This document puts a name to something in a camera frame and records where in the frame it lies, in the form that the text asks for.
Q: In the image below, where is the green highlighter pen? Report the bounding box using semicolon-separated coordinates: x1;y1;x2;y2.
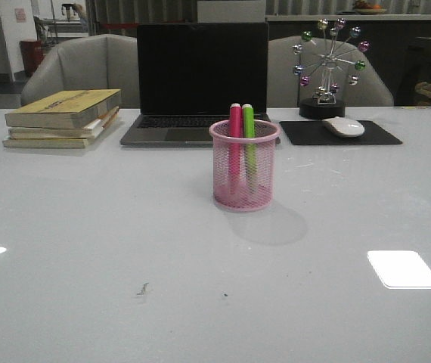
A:
242;104;257;193

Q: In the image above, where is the pink highlighter pen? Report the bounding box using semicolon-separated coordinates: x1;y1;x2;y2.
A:
228;103;242;194

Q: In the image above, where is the pink mesh pen holder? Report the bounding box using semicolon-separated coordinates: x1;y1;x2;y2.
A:
209;120;281;212

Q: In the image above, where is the black mouse pad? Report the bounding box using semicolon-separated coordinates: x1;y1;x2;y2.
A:
279;120;402;146

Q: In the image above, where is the grey laptop black screen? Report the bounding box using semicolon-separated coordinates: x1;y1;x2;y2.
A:
120;22;269;147

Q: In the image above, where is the middle white book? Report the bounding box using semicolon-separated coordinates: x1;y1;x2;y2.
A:
8;107;119;139

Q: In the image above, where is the white computer mouse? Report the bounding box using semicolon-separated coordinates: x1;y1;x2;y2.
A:
322;116;365;138

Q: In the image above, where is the top yellow book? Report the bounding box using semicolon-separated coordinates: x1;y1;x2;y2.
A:
5;88;122;129

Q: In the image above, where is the yellow book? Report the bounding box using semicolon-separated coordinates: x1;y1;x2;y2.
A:
5;88;122;129
2;113;119;149

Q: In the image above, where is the grey armchair left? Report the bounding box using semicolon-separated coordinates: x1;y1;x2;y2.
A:
20;34;140;108

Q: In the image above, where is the ferris wheel desk toy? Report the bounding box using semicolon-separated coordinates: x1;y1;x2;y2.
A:
293;17;367;119

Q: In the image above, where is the bottom yellow book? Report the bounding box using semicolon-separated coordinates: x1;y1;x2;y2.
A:
2;113;119;149

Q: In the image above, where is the red bin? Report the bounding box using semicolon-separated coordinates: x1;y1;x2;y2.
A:
20;39;44;77

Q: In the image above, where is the fruit bowl on counter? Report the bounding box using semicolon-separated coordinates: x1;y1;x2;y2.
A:
352;0;386;15

